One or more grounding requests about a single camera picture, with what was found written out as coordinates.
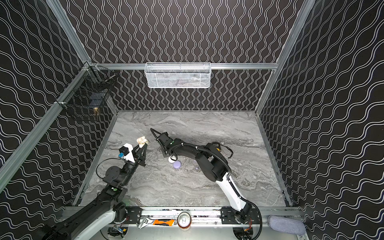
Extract beige earbud charging case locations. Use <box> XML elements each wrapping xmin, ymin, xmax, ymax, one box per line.
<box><xmin>137</xmin><ymin>136</ymin><xmax>149</xmax><ymax>145</ymax></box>

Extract purple round earbud case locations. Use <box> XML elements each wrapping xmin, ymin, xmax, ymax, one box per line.
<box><xmin>173</xmin><ymin>161</ymin><xmax>182</xmax><ymax>169</ymax></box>

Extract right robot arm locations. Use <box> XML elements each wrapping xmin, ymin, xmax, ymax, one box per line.
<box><xmin>150</xmin><ymin>128</ymin><xmax>261</xmax><ymax>224</ymax></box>

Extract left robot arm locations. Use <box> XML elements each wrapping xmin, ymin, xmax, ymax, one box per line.
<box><xmin>37</xmin><ymin>143</ymin><xmax>148</xmax><ymax>240</ymax></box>

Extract white round earbud case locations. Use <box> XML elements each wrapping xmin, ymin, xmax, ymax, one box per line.
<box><xmin>168</xmin><ymin>156</ymin><xmax>177</xmax><ymax>164</ymax></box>

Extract adjustable wrench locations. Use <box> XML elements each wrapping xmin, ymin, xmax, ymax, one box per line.
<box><xmin>136</xmin><ymin>216</ymin><xmax>155</xmax><ymax>229</ymax></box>

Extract orange utility knife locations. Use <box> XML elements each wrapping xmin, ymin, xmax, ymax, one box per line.
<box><xmin>153</xmin><ymin>219</ymin><xmax>177</xmax><ymax>227</ymax></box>

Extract soda can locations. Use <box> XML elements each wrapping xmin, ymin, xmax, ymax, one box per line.
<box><xmin>177</xmin><ymin>212</ymin><xmax>192</xmax><ymax>231</ymax></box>

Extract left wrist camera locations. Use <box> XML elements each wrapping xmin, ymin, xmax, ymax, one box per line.
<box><xmin>118</xmin><ymin>143</ymin><xmax>135</xmax><ymax>163</ymax></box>

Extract white wire mesh basket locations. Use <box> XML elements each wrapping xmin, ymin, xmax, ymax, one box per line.
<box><xmin>144</xmin><ymin>62</ymin><xmax>212</xmax><ymax>89</ymax></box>

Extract black wire basket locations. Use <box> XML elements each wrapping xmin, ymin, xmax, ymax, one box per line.
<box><xmin>59</xmin><ymin>66</ymin><xmax>117</xmax><ymax>122</ymax></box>

